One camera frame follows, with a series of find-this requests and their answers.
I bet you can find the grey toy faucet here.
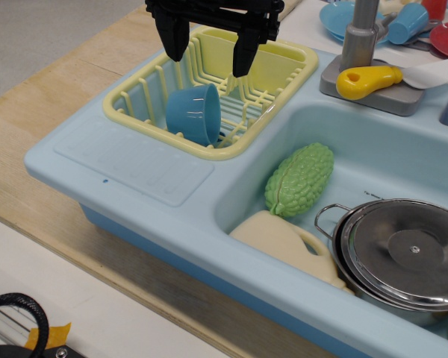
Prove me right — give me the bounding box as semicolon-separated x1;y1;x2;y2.
320;1;424;116

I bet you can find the green toy bitter melon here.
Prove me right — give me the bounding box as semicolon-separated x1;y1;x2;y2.
264;142;334;218

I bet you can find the wooden board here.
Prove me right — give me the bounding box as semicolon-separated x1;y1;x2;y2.
0;0;344;358

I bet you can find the yellow masking tape piece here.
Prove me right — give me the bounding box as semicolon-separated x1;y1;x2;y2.
24;322;72;350

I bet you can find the blue plastic cup background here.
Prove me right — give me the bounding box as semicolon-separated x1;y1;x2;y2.
387;3;429;45

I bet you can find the yellow plastic dish rack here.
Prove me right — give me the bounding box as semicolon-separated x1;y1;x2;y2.
102;26;319;160

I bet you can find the steel pot with handles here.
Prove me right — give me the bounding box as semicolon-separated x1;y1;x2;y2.
314;198;448;326

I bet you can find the blue plastic cup in rack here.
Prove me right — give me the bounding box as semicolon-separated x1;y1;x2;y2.
166;84;221;146

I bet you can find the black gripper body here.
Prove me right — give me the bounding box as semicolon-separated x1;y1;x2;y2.
145;1;284;45

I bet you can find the blue plastic plate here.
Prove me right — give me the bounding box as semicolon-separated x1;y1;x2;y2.
319;0;391;46

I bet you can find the yellow handled white spatula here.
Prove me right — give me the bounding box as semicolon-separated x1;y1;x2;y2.
336;59;448;100

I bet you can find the black braided cable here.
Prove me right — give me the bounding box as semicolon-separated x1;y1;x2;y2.
0;292;50;358

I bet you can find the red plastic cup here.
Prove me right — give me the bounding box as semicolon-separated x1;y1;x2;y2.
421;0;447;21

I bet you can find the cream toy jug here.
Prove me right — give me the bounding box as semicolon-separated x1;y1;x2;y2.
230;210;353;294

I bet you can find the light blue toy sink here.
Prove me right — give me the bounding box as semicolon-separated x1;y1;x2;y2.
25;51;448;357

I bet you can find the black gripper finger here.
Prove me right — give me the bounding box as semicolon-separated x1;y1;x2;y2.
232;28;260;78
154;9;190;62

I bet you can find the black device base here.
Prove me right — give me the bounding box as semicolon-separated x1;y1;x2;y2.
0;345;84;358

